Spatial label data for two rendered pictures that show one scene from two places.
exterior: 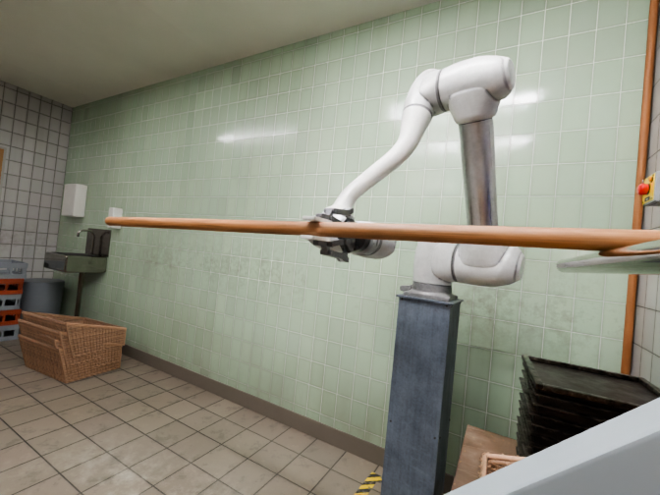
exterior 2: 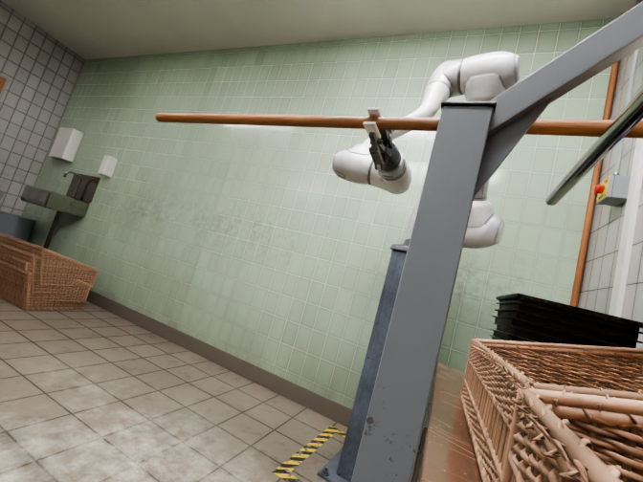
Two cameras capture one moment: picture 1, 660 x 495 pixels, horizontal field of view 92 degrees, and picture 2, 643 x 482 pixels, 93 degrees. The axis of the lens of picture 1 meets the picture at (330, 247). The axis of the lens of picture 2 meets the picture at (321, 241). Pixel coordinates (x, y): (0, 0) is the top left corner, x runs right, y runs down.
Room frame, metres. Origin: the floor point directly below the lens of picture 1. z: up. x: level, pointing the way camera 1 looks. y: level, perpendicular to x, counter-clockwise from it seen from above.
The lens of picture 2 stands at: (-0.07, 0.14, 0.78)
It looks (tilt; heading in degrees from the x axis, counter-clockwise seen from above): 7 degrees up; 355
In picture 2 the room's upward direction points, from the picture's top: 16 degrees clockwise
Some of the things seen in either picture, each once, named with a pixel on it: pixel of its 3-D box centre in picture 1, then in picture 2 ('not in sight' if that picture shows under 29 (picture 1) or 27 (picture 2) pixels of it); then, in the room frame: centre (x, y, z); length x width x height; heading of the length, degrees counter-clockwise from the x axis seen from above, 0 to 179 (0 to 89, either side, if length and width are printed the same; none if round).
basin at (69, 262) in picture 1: (75, 273); (52, 211); (3.21, 2.54, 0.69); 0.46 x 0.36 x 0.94; 61
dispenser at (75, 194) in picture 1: (74, 200); (66, 144); (3.56, 2.91, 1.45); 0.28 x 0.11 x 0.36; 61
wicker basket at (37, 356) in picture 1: (71, 352); (35, 282); (2.60, 2.01, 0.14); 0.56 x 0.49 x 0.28; 67
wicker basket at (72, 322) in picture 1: (75, 328); (46, 260); (2.60, 2.00, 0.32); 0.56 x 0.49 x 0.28; 69
